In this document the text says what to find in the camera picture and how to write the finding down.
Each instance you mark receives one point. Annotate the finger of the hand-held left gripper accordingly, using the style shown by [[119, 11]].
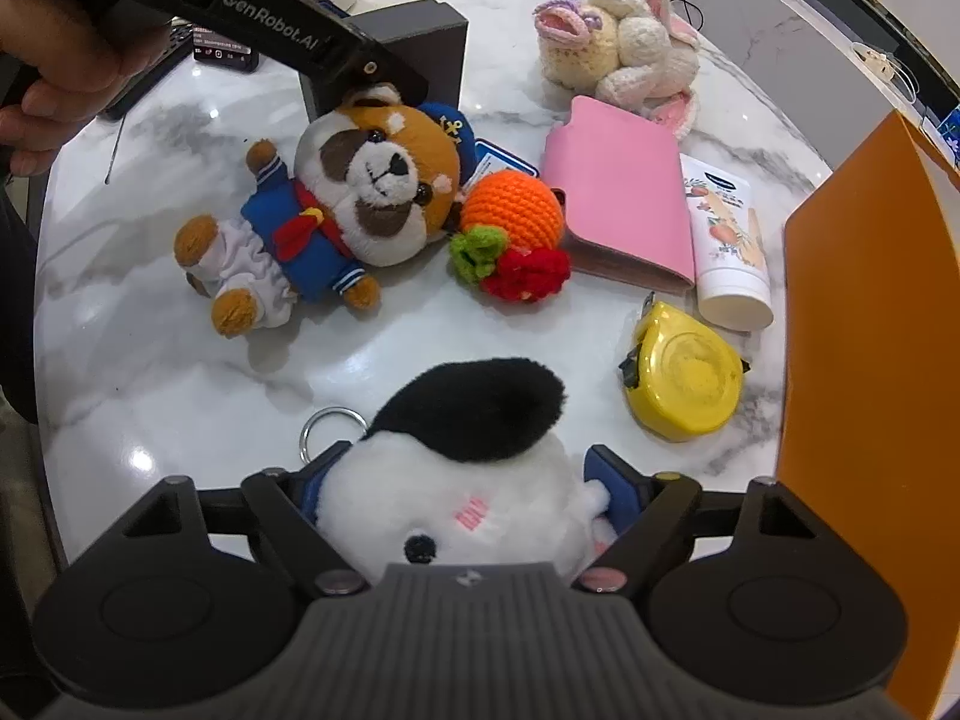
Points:
[[367, 52]]

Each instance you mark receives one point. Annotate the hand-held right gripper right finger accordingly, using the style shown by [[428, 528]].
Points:
[[611, 484]]

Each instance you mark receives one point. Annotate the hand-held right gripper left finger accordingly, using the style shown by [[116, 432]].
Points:
[[313, 487]]

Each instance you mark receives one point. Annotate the red panda sailor plush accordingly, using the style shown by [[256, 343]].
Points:
[[375, 165]]

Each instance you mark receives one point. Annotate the yellow tape measure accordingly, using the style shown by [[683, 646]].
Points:
[[686, 379]]

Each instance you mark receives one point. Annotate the white plush dog black ear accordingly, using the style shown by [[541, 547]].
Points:
[[450, 480]]

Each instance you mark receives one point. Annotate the orange crochet fruit with flower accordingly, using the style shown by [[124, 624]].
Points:
[[517, 214]]

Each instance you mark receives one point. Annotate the cream crochet bunny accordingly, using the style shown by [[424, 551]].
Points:
[[622, 45]]

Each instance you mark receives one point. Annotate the white hand cream tube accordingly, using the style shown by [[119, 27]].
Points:
[[727, 255]]

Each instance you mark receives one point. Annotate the orange storage box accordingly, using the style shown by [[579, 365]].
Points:
[[870, 390]]

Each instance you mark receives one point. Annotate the person's left hand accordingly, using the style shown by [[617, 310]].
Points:
[[67, 52]]

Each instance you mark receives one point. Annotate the dark grey box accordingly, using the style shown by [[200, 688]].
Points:
[[427, 37]]

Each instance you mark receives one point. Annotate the black remote control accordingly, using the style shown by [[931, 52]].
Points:
[[142, 79]]

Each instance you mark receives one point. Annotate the blue and white card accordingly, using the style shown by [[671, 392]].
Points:
[[502, 161]]

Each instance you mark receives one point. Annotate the white tv cabinet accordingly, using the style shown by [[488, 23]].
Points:
[[847, 22]]

